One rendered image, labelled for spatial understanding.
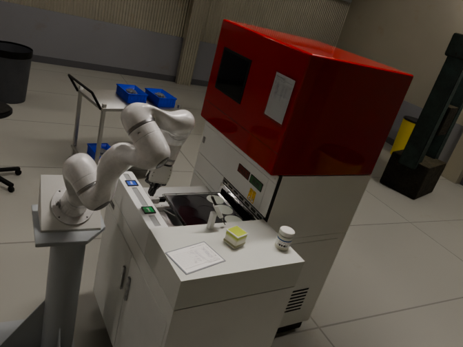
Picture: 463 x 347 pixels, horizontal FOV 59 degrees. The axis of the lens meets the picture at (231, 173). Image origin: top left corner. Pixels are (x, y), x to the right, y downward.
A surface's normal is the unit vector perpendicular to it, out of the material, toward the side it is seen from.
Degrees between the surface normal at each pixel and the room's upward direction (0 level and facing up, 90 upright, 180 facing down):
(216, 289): 90
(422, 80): 90
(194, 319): 90
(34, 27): 90
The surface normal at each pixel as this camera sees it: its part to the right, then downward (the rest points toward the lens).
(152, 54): 0.43, 0.47
